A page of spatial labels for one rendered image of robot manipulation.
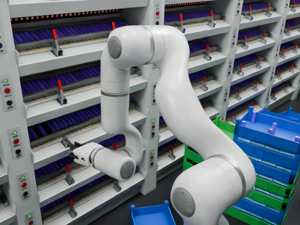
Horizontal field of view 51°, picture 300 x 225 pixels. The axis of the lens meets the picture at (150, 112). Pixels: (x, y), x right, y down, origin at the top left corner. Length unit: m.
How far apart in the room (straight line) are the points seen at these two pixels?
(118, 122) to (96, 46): 0.42
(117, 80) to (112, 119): 0.13
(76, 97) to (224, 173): 0.76
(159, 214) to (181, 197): 1.06
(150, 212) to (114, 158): 0.74
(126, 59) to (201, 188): 0.34
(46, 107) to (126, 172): 0.40
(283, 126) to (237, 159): 0.92
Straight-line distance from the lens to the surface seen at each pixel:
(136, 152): 1.10
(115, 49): 0.76
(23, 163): 1.25
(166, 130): 1.82
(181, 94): 0.74
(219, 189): 0.69
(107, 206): 1.73
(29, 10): 1.11
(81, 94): 1.31
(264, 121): 1.69
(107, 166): 1.05
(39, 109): 1.22
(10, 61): 1.10
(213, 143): 0.77
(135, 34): 0.76
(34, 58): 1.16
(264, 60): 2.69
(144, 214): 1.73
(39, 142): 1.32
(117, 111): 0.96
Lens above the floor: 1.20
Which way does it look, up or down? 25 degrees down
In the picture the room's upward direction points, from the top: 2 degrees clockwise
